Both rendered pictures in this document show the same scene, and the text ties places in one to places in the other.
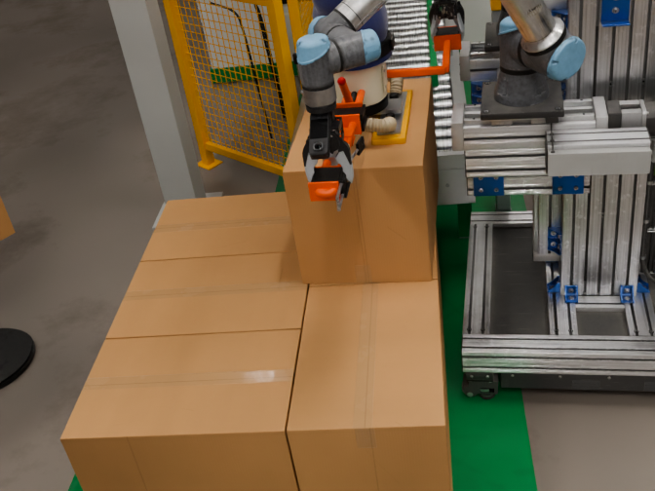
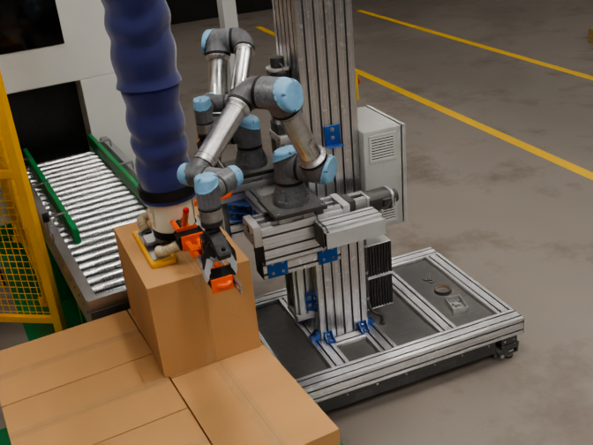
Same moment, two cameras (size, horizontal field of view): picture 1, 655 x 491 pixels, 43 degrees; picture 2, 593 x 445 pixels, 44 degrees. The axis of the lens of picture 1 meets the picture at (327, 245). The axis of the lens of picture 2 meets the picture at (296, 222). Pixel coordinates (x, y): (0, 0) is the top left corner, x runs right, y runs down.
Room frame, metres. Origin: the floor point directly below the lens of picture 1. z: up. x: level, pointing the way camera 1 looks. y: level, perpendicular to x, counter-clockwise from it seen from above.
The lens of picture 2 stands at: (-0.12, 0.98, 2.27)
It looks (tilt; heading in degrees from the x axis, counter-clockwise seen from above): 26 degrees down; 325
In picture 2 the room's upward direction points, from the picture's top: 5 degrees counter-clockwise
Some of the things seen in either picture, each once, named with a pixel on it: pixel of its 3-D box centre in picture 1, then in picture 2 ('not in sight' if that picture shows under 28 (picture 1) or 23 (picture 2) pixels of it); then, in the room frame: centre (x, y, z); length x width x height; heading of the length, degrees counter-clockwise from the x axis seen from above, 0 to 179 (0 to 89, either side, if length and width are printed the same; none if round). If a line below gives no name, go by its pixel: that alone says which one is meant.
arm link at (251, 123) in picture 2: not in sight; (246, 130); (2.63, -0.73, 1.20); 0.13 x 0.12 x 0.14; 46
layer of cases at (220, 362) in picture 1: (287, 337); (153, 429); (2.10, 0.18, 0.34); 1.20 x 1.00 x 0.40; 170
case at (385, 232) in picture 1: (369, 176); (184, 284); (2.34, -0.17, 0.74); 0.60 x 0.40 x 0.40; 167
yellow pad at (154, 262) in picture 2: not in sight; (153, 243); (2.37, -0.08, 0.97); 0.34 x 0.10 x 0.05; 167
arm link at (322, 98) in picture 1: (318, 94); (209, 214); (1.78, -0.03, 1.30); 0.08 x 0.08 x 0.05
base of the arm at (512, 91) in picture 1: (520, 79); (289, 190); (2.15, -0.61, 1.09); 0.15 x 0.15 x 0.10
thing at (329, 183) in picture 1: (327, 183); (218, 279); (1.77, -0.02, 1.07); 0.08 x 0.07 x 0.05; 167
